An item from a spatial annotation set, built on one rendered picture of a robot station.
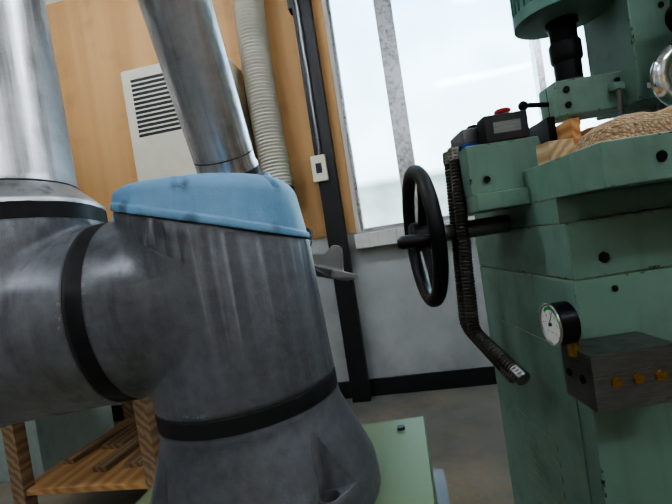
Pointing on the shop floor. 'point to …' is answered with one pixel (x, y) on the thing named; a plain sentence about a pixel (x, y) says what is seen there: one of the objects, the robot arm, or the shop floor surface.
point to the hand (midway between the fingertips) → (350, 278)
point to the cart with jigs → (90, 459)
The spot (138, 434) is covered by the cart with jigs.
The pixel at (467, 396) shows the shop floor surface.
